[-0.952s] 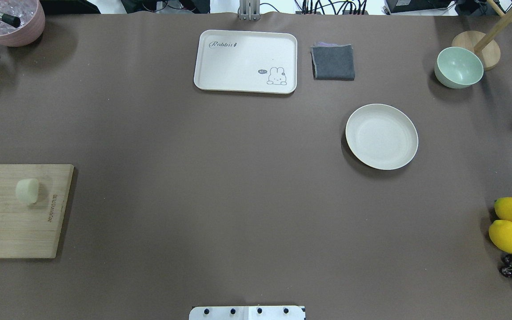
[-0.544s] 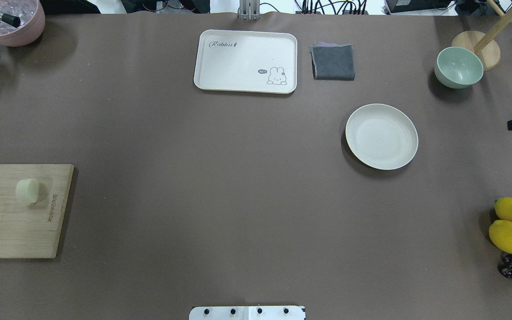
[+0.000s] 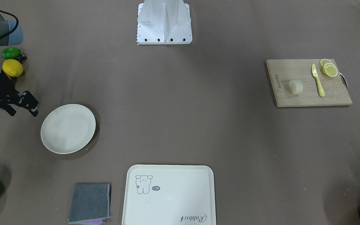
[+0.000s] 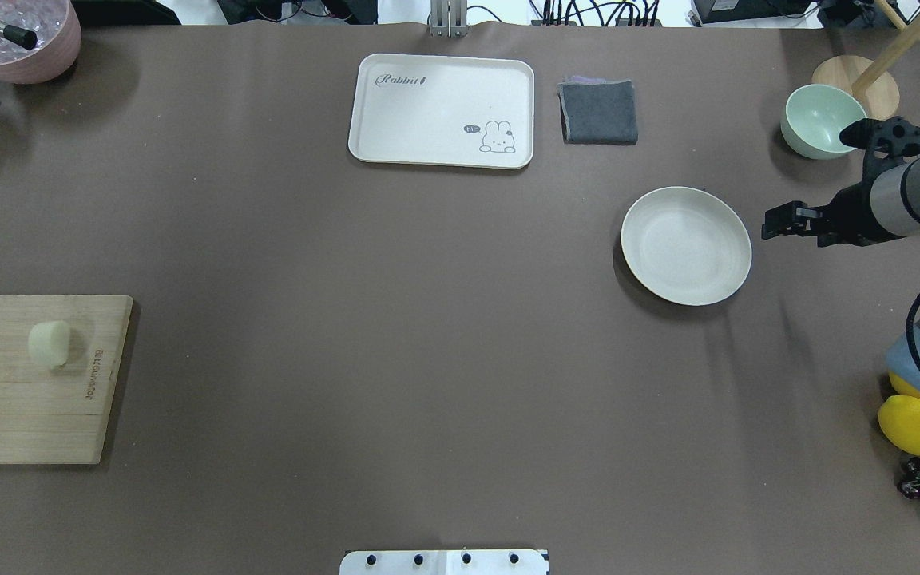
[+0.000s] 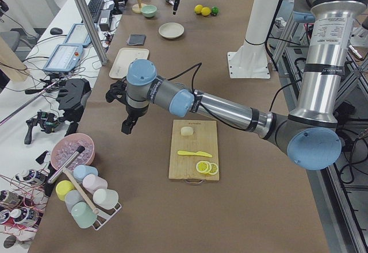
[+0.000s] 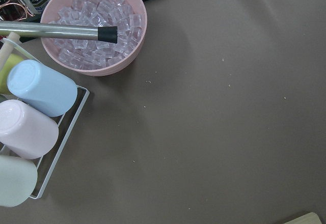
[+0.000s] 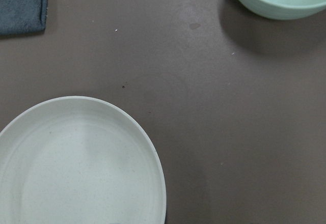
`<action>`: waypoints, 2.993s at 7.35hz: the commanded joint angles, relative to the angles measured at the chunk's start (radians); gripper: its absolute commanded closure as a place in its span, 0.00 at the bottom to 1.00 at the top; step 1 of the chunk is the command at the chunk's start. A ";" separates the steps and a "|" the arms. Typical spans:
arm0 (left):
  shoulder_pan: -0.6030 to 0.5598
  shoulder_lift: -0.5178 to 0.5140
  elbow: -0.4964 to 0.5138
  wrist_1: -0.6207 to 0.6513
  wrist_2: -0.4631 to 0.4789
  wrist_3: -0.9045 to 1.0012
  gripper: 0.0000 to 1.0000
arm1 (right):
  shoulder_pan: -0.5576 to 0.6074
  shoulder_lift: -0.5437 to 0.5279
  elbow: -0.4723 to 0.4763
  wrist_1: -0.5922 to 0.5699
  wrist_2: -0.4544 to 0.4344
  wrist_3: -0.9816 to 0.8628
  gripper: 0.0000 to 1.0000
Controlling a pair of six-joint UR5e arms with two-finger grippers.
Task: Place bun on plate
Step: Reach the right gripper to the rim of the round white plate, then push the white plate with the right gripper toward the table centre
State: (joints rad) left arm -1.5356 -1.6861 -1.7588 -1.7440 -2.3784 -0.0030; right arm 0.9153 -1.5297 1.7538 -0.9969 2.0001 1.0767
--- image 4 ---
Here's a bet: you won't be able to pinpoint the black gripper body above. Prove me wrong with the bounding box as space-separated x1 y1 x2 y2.
795 117 920 247

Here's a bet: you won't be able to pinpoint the cream round plate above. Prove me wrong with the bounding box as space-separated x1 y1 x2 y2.
620 186 753 307

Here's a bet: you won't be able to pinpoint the white steamed bun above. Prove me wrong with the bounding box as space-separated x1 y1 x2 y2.
28 320 72 369

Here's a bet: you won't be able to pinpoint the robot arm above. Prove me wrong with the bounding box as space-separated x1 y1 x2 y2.
762 117 920 392

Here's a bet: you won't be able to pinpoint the cream rabbit tray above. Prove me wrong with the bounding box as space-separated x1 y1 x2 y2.
347 54 534 170

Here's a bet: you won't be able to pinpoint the mint green bowl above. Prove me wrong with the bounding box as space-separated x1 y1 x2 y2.
779 84 866 160

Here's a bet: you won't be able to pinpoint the wooden cup tree stand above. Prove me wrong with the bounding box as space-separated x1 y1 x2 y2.
811 1 920 119

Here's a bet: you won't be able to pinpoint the yellow lemon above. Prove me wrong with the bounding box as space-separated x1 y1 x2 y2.
887 371 920 399
877 395 920 456

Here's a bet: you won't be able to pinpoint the folded grey cloth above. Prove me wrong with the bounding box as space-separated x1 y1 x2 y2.
557 76 639 145

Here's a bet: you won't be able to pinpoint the dark cherries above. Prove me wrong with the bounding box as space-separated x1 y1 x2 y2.
897 456 920 500

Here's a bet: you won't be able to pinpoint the pink bowl of ice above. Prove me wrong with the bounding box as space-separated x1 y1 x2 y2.
0 1 81 85

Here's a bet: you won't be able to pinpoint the bamboo cutting board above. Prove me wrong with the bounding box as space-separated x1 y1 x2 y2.
0 295 133 465

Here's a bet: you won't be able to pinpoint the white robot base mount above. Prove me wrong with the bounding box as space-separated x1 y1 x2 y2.
339 549 551 574

